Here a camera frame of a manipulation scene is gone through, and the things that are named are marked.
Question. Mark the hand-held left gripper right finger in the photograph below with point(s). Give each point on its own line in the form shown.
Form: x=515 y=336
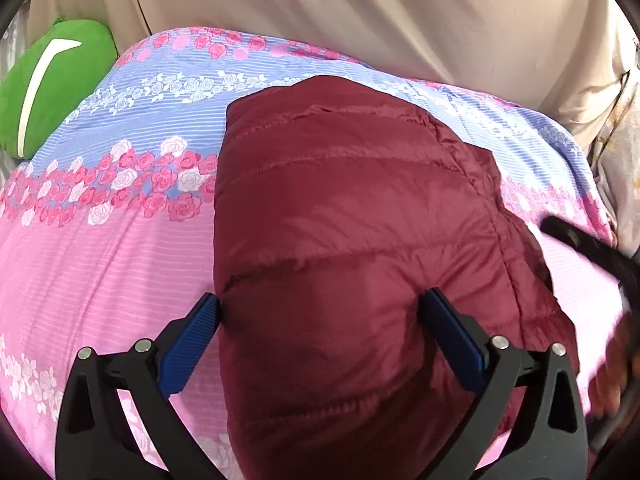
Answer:
x=452 y=337

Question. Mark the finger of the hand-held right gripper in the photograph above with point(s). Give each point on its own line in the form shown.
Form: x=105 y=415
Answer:
x=590 y=245

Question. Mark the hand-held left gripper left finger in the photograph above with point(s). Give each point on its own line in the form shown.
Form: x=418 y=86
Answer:
x=192 y=340

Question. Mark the maroon quilted puffer jacket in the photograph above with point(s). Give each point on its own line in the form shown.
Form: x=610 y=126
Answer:
x=350 y=210

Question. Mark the person's right hand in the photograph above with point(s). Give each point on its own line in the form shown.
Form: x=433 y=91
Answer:
x=612 y=365

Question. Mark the cream floral quilt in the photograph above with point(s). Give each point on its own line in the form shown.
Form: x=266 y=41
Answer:
x=620 y=160

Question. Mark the pink blue floral blanket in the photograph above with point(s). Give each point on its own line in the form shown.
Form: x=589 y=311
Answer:
x=100 y=260

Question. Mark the green plush pillow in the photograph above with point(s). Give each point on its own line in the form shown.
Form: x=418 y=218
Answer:
x=75 y=75

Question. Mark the beige sheet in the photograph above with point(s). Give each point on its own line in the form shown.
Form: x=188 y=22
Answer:
x=350 y=10

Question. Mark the white satin curtain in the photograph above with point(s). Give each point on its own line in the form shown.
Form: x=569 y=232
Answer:
x=15 y=27

